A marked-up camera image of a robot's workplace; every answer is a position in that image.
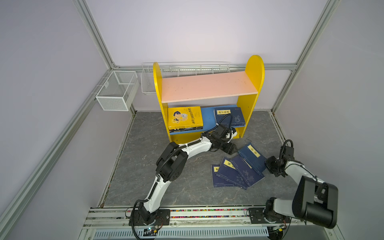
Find navy book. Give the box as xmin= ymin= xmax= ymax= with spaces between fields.
xmin=238 ymin=143 xmax=267 ymax=174
xmin=214 ymin=107 xmax=246 ymax=128
xmin=231 ymin=155 xmax=265 ymax=187
xmin=211 ymin=165 xmax=236 ymax=188
xmin=216 ymin=158 xmax=249 ymax=190

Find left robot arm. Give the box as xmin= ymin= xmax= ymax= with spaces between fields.
xmin=129 ymin=114 xmax=237 ymax=226

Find navy book bottom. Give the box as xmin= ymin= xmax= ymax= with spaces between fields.
xmin=216 ymin=158 xmax=249 ymax=190

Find yellow wooden bookshelf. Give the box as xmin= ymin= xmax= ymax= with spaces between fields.
xmin=153 ymin=55 xmax=265 ymax=125

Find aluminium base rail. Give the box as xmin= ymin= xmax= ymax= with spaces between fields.
xmin=79 ymin=206 xmax=345 ymax=240

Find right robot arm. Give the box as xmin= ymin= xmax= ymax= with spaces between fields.
xmin=264 ymin=140 xmax=339 ymax=229

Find white wire rack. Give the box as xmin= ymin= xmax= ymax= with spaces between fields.
xmin=141 ymin=62 xmax=231 ymax=95

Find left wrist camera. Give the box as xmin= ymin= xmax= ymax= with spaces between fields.
xmin=227 ymin=128 xmax=237 ymax=143

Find white mesh basket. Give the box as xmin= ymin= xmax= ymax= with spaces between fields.
xmin=96 ymin=71 xmax=140 ymax=112

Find yellow cartoon book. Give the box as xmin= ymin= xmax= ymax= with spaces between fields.
xmin=168 ymin=107 xmax=204 ymax=131
xmin=169 ymin=127 xmax=203 ymax=133

